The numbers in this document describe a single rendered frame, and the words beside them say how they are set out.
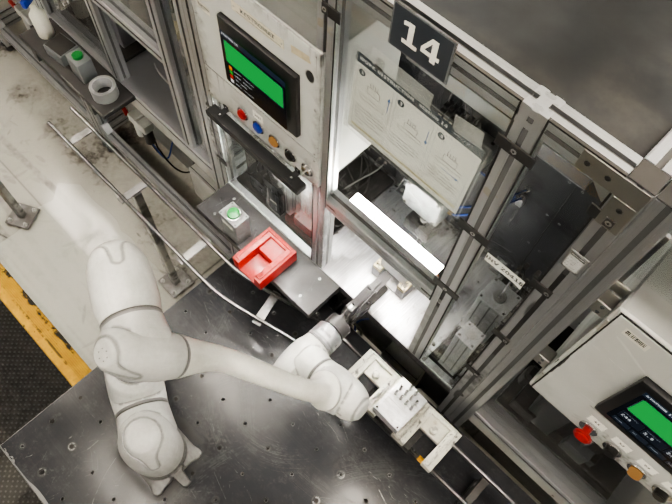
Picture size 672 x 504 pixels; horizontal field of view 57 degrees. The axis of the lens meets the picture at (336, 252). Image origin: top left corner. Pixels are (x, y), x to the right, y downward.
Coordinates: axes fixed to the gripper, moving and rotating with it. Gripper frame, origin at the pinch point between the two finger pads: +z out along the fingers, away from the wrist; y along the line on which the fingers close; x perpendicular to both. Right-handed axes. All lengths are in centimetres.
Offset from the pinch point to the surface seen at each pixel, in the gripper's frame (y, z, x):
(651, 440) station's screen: 55, -9, -68
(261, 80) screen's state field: 65, -9, 37
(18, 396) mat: -99, -109, 95
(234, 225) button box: 2.1, -18.4, 44.7
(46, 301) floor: -100, -77, 125
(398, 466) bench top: -33, -28, -38
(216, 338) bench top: -33, -41, 33
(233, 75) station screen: 58, -9, 47
